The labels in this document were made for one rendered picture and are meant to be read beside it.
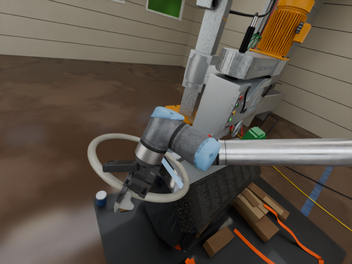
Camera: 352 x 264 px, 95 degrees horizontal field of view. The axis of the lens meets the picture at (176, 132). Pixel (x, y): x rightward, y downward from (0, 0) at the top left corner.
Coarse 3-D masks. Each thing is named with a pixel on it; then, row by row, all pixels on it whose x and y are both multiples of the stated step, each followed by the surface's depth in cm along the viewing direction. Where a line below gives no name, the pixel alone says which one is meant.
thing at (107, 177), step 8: (104, 136) 78; (112, 136) 83; (120, 136) 88; (128, 136) 92; (96, 144) 69; (88, 152) 62; (168, 152) 97; (96, 160) 58; (96, 168) 56; (104, 176) 54; (112, 176) 55; (184, 176) 81; (112, 184) 53; (120, 184) 53; (184, 184) 73; (176, 192) 64; (184, 192) 67; (144, 200) 55; (152, 200) 55; (160, 200) 57; (168, 200) 59; (176, 200) 63
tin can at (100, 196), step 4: (100, 192) 169; (104, 192) 170; (96, 196) 164; (100, 196) 165; (104, 196) 166; (96, 200) 167; (100, 200) 164; (104, 200) 168; (100, 204) 168; (104, 204) 172
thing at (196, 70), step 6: (192, 60) 175; (198, 60) 172; (192, 66) 177; (198, 66) 173; (204, 66) 172; (210, 66) 172; (186, 72) 186; (192, 72) 179; (198, 72) 177; (204, 72) 176; (210, 72) 173; (216, 72) 169; (186, 78) 187; (192, 78) 182; (198, 78) 180; (204, 84) 185
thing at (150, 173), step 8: (136, 160) 49; (144, 168) 51; (152, 168) 50; (128, 176) 50; (136, 176) 51; (144, 176) 51; (152, 176) 51; (128, 184) 50; (136, 184) 51; (144, 184) 50; (136, 192) 52; (144, 192) 51
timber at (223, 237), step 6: (222, 228) 167; (228, 228) 169; (216, 234) 161; (222, 234) 162; (228, 234) 164; (210, 240) 155; (216, 240) 156; (222, 240) 157; (228, 240) 159; (204, 246) 158; (210, 246) 151; (216, 246) 152; (222, 246) 153; (210, 252) 152; (216, 252) 158
